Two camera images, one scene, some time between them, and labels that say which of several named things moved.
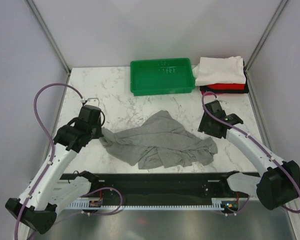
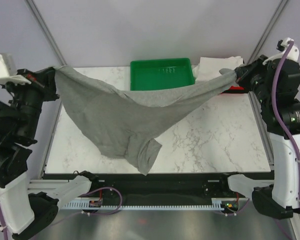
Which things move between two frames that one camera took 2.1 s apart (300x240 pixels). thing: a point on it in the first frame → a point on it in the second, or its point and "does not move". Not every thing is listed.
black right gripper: [203, 127] → [244, 73]
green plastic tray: [159, 76] does not move
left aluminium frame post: [48, 35] does not move
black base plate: [158, 187] does not move
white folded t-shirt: [219, 70] does not move
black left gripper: [99, 134] → [44, 81]
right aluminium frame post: [260, 42] does not move
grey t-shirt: [159, 141] → [119, 123]
